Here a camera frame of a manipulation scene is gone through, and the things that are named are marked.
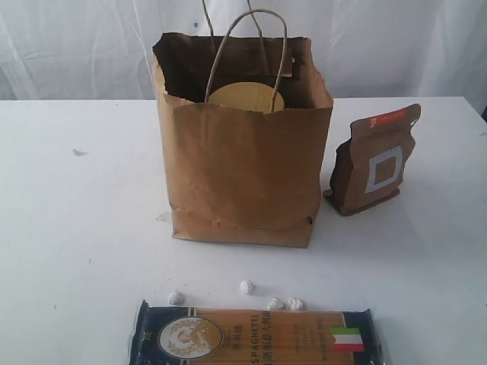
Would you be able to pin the brown paper bag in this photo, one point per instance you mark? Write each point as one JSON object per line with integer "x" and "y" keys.
{"x": 237, "y": 176}

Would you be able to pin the clear jar with gold lid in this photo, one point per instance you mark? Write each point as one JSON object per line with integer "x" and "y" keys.
{"x": 249, "y": 96}

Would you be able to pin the brown stand-up pouch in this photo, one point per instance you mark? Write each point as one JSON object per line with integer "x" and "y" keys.
{"x": 370, "y": 165}

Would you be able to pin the spaghetti package dark blue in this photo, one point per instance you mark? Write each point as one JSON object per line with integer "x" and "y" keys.
{"x": 190, "y": 335}

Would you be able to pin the clear tape piece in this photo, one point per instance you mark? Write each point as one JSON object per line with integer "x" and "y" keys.
{"x": 165, "y": 217}

